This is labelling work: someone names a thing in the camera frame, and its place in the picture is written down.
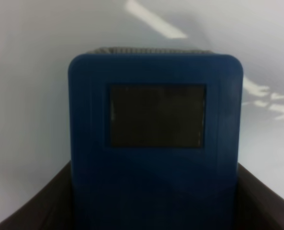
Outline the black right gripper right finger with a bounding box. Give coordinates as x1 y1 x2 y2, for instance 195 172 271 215
235 164 284 230

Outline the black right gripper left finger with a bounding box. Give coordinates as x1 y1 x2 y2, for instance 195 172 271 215
0 163 74 230

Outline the blue board eraser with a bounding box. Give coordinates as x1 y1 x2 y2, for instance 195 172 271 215
68 54 243 230

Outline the white aluminium-framed whiteboard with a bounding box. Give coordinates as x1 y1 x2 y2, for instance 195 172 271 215
0 0 284 222

